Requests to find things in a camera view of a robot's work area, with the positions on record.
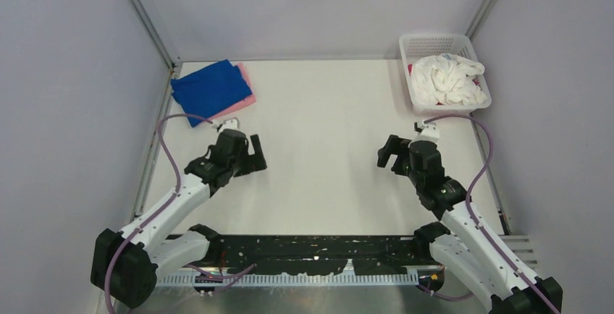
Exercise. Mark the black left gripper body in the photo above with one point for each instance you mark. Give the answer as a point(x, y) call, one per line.
point(244, 153)

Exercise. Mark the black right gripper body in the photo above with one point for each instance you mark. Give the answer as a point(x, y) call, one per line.
point(415, 176)

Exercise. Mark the blue printed t shirt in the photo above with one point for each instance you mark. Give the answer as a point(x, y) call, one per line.
point(190, 93)

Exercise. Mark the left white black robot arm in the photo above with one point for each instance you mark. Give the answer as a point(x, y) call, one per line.
point(128, 263)

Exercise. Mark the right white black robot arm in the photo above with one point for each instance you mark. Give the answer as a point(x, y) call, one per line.
point(460, 238)

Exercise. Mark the pink folded t shirt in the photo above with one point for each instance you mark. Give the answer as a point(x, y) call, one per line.
point(229, 89)

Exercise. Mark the white crumpled t shirt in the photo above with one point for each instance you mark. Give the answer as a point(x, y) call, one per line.
point(447, 79)

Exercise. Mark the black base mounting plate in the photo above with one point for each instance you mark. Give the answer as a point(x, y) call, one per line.
point(316, 255)

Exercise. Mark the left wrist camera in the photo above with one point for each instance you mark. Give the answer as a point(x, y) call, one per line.
point(228, 124)

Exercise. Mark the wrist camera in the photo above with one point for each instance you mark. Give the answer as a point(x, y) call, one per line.
point(228, 124)
point(426, 131)

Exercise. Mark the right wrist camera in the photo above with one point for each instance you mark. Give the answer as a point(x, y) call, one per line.
point(426, 131)

